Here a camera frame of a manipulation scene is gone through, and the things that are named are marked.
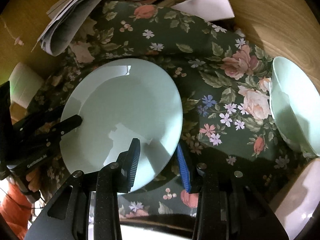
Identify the white plate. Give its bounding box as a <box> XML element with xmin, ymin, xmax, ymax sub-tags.
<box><xmin>87</xmin><ymin>192</ymin><xmax>196</xmax><ymax>240</ymax></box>

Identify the mint green plate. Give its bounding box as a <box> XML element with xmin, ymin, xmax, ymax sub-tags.
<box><xmin>60</xmin><ymin>58</ymin><xmax>183</xmax><ymax>191</ymax></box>

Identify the mint green bowl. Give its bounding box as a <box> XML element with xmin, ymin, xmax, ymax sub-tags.
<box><xmin>270</xmin><ymin>56</ymin><xmax>319</xmax><ymax>157</ymax></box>

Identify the left hand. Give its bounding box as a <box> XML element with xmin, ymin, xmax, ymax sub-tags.
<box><xmin>26</xmin><ymin>168</ymin><xmax>41</xmax><ymax>192</ymax></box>

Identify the beige ceramic mug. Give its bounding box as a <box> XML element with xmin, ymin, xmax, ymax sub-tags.
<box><xmin>9</xmin><ymin>62</ymin><xmax>44</xmax><ymax>109</ymax></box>

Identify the floral dark green cloth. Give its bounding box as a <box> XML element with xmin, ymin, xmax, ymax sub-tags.
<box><xmin>28</xmin><ymin>2</ymin><xmax>311</xmax><ymax>204</ymax></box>

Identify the white paper stack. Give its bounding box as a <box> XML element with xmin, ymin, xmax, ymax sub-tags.
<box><xmin>38</xmin><ymin>0</ymin><xmax>102</xmax><ymax>56</ymax></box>

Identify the small white box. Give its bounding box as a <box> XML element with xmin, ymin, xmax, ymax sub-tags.
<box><xmin>171</xmin><ymin>0</ymin><xmax>235</xmax><ymax>22</ymax></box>

